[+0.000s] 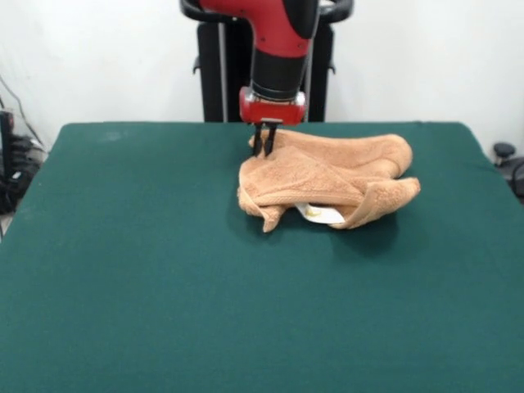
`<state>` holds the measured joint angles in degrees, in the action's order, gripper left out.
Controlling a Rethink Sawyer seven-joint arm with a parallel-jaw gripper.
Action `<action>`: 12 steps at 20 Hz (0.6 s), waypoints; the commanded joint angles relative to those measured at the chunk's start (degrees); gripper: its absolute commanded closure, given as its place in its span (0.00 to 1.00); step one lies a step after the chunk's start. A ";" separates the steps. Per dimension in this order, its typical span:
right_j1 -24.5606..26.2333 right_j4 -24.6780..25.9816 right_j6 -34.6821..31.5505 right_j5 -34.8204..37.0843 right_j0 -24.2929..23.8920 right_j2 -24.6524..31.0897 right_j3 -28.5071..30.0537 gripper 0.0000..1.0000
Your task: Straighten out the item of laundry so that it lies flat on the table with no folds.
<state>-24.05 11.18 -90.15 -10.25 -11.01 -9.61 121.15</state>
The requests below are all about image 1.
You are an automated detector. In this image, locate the black office chair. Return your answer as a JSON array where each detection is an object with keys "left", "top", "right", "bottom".
[{"left": 493, "top": 142, "right": 524, "bottom": 206}]

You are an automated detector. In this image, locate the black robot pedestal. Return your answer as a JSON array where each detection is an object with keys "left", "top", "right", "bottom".
[{"left": 178, "top": 0, "right": 354, "bottom": 123}]

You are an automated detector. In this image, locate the black equipment box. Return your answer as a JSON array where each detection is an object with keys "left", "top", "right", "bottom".
[{"left": 0, "top": 109, "right": 17, "bottom": 181}]

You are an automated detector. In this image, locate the black cable bundle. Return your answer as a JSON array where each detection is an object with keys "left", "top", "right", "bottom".
[{"left": 0, "top": 137, "right": 47, "bottom": 215}]

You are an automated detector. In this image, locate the dark green table cloth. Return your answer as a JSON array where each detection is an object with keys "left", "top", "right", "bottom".
[{"left": 0, "top": 120, "right": 524, "bottom": 393}]

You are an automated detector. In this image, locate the grey cable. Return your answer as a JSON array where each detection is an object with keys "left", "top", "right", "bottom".
[{"left": 0, "top": 75, "right": 44, "bottom": 147}]

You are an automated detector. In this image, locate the tan terry towel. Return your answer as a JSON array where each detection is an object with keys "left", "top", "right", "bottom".
[{"left": 237, "top": 129, "right": 422, "bottom": 234}]

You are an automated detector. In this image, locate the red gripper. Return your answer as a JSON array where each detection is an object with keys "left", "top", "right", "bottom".
[{"left": 238, "top": 86, "right": 307, "bottom": 157}]

